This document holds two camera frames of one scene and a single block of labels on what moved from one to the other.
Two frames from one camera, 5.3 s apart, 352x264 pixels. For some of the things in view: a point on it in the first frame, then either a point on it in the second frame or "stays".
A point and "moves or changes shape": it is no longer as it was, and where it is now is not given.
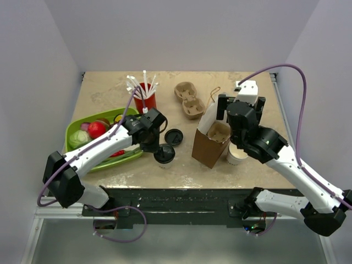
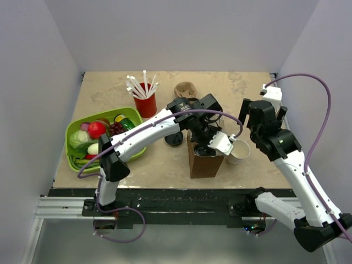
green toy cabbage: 78,138 stays
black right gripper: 223,100 -> 245,110
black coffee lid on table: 174,136 stays
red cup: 150,103 stays
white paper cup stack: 235,156 stays
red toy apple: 96,129 stays
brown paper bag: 204,150 moves or changes shape
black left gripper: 154,147 -> 204,143
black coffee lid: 165,154 -> 203,150
